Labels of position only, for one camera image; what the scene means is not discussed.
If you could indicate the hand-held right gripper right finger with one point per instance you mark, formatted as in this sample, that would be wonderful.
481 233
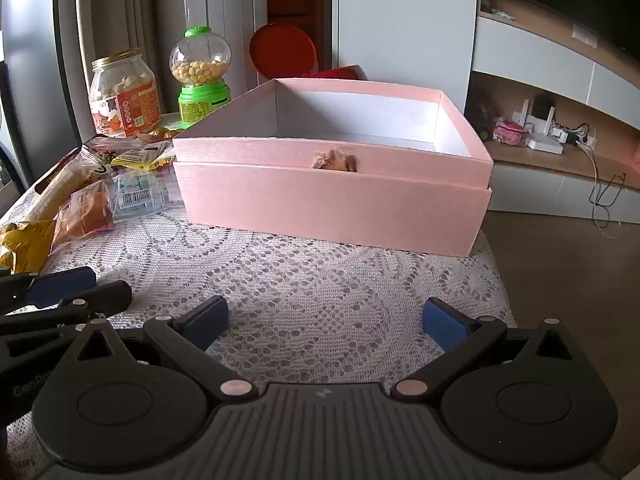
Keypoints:
445 322

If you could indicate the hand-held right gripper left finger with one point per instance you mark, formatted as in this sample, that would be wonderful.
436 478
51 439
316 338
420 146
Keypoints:
207 321

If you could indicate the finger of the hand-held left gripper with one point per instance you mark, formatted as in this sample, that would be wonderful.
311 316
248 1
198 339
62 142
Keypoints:
60 285
100 297

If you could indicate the yellow snack packet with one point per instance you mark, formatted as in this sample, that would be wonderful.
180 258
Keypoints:
25 245

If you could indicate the orange snack packet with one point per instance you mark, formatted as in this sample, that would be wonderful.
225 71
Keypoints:
82 212

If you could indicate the pink cardboard box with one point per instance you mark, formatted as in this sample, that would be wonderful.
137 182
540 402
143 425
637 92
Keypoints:
325 210

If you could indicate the small yellow candy packet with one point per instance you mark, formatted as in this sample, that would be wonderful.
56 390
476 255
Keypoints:
140 158

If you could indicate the pink toy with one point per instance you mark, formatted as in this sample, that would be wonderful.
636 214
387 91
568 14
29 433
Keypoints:
510 131

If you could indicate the white router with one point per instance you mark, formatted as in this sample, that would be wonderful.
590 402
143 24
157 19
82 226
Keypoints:
545 145

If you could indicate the clear jar with orange label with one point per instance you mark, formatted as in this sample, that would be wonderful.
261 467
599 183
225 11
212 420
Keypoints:
125 90

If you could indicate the dark green toy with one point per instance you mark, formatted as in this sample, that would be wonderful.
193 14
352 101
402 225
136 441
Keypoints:
483 120

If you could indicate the green candy dispenser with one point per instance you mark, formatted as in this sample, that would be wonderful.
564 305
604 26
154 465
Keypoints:
200 100

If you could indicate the grey refrigerator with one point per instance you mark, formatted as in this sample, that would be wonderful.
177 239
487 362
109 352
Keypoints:
35 60

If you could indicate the red lidded bin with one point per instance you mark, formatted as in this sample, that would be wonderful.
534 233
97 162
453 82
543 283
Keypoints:
282 50

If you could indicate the beige curtain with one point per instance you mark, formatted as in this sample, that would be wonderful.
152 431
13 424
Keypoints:
125 10

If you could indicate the white and wood cabinet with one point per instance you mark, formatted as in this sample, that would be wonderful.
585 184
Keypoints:
540 45

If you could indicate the white wall socket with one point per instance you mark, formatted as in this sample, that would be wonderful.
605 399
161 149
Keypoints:
585 37

